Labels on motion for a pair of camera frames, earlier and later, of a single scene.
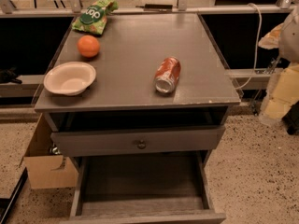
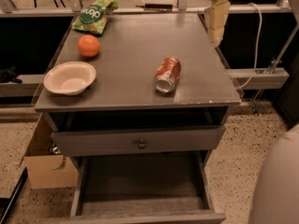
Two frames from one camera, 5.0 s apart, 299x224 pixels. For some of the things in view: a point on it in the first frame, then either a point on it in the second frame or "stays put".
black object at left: x=7 y=76 stays put
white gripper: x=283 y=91 to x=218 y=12
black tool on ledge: x=156 y=7 stays put
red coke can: x=166 y=75 stays put
